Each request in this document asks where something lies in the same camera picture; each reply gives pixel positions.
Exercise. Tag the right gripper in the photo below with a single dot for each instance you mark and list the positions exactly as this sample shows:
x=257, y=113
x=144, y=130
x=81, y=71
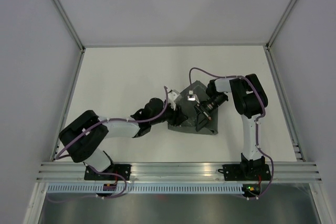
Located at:
x=202, y=117

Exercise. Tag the left side aluminium rail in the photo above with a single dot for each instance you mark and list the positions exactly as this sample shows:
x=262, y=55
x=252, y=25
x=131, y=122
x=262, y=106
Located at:
x=69, y=95

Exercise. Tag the aluminium front rail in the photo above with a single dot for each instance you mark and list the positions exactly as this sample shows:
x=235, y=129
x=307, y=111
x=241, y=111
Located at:
x=284, y=172

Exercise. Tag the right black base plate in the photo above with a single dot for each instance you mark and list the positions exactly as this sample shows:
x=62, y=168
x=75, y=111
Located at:
x=234, y=172

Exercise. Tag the white slotted cable duct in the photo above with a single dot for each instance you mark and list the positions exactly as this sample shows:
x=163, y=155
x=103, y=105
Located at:
x=146, y=188

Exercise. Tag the right side aluminium rail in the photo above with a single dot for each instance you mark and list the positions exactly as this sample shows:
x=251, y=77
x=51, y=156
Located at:
x=284, y=106

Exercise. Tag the grey cloth napkin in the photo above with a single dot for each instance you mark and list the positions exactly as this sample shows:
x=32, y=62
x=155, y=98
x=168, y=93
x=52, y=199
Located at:
x=187, y=107

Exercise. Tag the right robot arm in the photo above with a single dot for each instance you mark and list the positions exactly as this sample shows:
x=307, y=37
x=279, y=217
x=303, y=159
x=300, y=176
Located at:
x=250, y=102

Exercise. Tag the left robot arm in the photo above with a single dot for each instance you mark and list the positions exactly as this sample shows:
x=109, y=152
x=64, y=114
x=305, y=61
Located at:
x=82, y=137

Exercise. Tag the left aluminium frame post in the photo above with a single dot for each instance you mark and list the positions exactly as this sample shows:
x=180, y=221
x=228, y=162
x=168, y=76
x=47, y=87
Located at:
x=67, y=22

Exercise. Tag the aluminium frame post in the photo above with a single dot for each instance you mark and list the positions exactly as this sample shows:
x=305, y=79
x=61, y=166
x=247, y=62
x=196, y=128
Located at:
x=289, y=8
x=67, y=22

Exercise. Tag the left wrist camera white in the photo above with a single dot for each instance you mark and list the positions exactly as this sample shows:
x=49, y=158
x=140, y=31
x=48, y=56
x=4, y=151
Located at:
x=173, y=96

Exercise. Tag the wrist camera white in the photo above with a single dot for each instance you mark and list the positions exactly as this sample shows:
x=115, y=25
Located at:
x=192, y=96
x=173, y=96

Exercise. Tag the right aluminium frame post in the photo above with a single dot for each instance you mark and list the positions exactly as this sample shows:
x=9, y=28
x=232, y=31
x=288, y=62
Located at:
x=289, y=8

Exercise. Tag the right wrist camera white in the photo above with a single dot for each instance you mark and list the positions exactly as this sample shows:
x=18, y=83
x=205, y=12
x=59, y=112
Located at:
x=192, y=96

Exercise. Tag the aluminium rail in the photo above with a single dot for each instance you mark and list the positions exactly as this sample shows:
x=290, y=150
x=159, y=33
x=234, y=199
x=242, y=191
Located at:
x=284, y=106
x=284, y=172
x=69, y=95

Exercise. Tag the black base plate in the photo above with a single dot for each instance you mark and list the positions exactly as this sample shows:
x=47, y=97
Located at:
x=123, y=170
x=234, y=172

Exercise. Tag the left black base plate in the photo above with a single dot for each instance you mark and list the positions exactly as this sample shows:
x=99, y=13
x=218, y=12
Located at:
x=123, y=170

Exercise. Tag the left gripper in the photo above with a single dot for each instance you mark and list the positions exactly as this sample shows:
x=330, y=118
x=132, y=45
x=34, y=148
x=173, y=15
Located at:
x=177, y=117

